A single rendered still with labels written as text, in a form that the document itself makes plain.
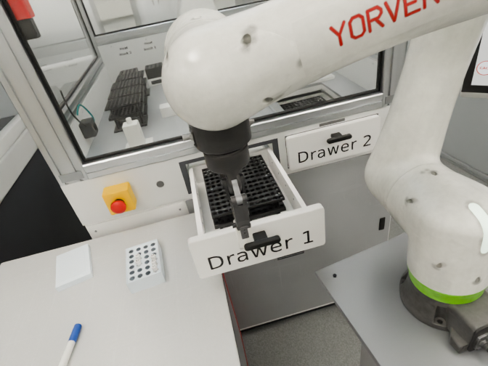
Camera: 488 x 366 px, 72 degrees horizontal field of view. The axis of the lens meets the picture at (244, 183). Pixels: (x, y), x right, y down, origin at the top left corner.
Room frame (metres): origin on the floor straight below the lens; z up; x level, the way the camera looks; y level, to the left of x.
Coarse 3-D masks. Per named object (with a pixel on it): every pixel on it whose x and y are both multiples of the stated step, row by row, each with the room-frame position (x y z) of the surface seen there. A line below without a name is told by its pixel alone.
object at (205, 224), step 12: (252, 156) 0.87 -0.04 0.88; (264, 156) 0.87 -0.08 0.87; (192, 168) 0.85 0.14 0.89; (276, 168) 0.78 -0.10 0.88; (192, 180) 0.78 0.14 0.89; (276, 180) 0.79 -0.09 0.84; (288, 180) 0.69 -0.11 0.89; (192, 192) 0.72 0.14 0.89; (204, 192) 0.79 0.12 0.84; (288, 192) 0.68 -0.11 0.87; (204, 204) 0.74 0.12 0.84; (288, 204) 0.67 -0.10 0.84; (300, 204) 0.59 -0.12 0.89; (204, 216) 0.69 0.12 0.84; (264, 216) 0.64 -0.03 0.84; (204, 228) 0.63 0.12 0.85
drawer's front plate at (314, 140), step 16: (320, 128) 0.87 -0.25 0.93; (336, 128) 0.86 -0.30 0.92; (352, 128) 0.87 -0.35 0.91; (368, 128) 0.87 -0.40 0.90; (288, 144) 0.85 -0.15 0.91; (304, 144) 0.85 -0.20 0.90; (320, 144) 0.86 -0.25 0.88; (336, 144) 0.86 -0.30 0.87; (368, 144) 0.87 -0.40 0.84; (288, 160) 0.85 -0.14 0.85; (320, 160) 0.86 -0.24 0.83
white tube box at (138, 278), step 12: (156, 240) 0.67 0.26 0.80; (132, 252) 0.66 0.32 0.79; (144, 252) 0.64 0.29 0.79; (156, 252) 0.63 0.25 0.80; (132, 264) 0.60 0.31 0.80; (144, 264) 0.60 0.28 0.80; (132, 276) 0.57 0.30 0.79; (144, 276) 0.56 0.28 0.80; (156, 276) 0.56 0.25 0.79; (132, 288) 0.54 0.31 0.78; (144, 288) 0.55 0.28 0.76
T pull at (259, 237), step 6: (258, 234) 0.50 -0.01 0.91; (264, 234) 0.50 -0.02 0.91; (258, 240) 0.48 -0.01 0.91; (264, 240) 0.48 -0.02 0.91; (270, 240) 0.48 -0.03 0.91; (276, 240) 0.48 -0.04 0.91; (246, 246) 0.47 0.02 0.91; (252, 246) 0.47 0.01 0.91; (258, 246) 0.47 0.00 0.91; (264, 246) 0.48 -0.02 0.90
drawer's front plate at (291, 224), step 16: (304, 208) 0.53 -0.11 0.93; (320, 208) 0.52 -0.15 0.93; (256, 224) 0.51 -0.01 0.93; (272, 224) 0.51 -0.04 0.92; (288, 224) 0.52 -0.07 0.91; (304, 224) 0.52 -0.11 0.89; (320, 224) 0.52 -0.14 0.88; (192, 240) 0.50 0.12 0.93; (208, 240) 0.50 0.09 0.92; (224, 240) 0.50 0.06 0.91; (304, 240) 0.52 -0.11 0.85; (320, 240) 0.52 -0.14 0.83; (192, 256) 0.50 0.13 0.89; (208, 256) 0.50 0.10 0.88; (224, 256) 0.50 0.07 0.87; (272, 256) 0.51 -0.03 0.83; (208, 272) 0.50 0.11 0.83
